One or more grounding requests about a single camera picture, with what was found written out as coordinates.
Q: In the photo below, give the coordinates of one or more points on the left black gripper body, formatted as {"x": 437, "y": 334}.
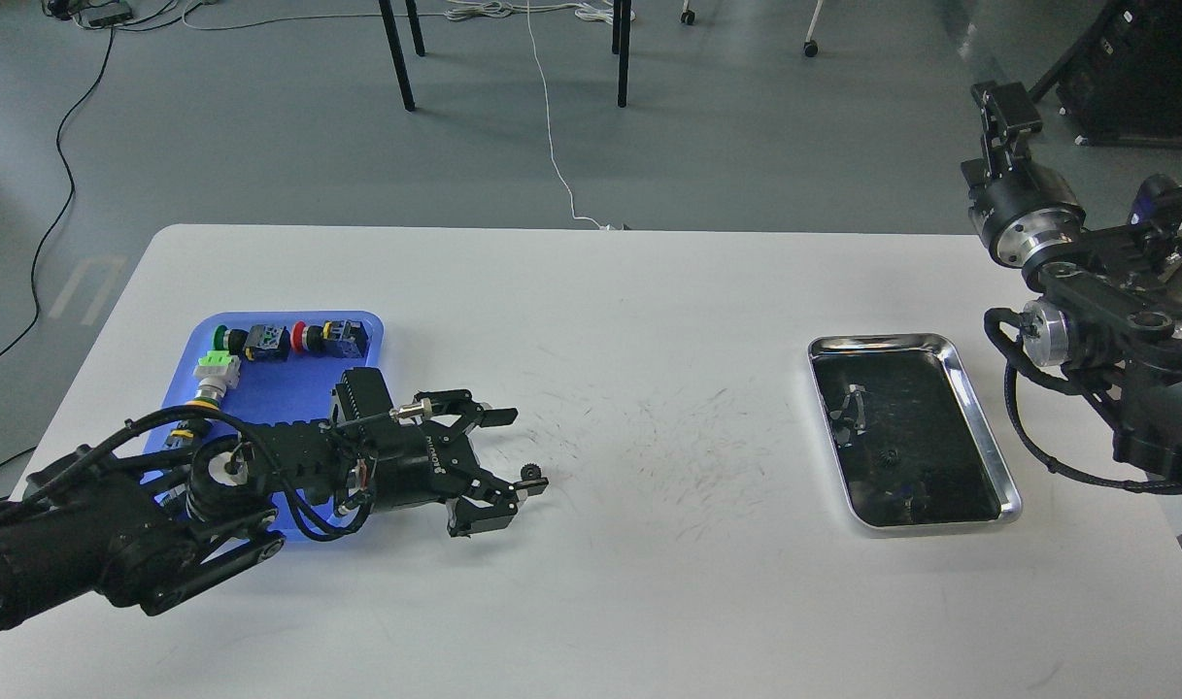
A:
{"x": 403, "y": 466}

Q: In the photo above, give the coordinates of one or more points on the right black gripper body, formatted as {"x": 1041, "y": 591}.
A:
{"x": 1020, "y": 211}

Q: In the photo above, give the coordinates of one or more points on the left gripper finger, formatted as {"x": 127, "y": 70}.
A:
{"x": 493, "y": 509}
{"x": 470, "y": 414}

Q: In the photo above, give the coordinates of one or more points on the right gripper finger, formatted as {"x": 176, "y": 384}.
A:
{"x": 1008, "y": 120}

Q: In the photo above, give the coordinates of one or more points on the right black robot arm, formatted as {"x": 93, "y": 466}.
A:
{"x": 1106, "y": 324}

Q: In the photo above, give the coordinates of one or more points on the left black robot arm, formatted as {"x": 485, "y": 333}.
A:
{"x": 187, "y": 497}

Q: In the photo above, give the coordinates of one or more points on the blue plastic tray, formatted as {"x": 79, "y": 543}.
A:
{"x": 296, "y": 389}

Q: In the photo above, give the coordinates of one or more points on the black cabinet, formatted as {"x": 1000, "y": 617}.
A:
{"x": 1120, "y": 83}

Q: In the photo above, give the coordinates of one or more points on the metal tray with black mat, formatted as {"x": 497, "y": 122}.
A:
{"x": 910, "y": 392}

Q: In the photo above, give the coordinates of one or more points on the red push button switch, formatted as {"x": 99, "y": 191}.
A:
{"x": 345, "y": 338}

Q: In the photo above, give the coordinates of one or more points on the green push button switch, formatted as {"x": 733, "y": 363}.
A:
{"x": 265, "y": 342}

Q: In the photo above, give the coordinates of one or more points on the white green button switch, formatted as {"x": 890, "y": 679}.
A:
{"x": 217, "y": 372}

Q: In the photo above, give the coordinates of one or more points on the yellow ring button switch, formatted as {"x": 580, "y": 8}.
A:
{"x": 192, "y": 423}

